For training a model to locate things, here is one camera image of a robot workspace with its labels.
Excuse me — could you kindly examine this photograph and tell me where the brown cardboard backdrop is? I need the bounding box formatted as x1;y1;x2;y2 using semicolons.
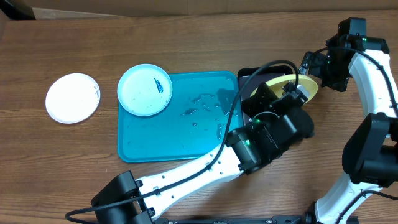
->
0;0;398;21

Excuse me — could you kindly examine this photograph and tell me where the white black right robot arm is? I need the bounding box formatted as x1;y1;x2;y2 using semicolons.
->
300;35;397;224

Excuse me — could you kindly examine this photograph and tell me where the light blue plate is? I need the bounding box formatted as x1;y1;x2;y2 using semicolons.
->
117;63;173;117

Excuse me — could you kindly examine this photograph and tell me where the black plastic tray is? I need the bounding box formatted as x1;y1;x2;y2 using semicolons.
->
238;65;298;125

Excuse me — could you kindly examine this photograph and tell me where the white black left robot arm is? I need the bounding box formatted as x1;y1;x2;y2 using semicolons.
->
91;82;318;223

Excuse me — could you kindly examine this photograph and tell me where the white plate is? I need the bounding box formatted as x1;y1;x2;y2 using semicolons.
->
45;73;101;124

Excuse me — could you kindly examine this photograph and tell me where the teal plastic tray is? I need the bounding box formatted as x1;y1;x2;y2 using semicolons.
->
118;71;243;163

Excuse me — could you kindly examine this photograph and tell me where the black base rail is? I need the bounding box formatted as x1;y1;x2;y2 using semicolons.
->
154;215;360;224

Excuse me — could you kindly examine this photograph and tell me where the yellow plate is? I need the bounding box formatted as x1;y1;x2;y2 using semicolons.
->
247;74;318;106

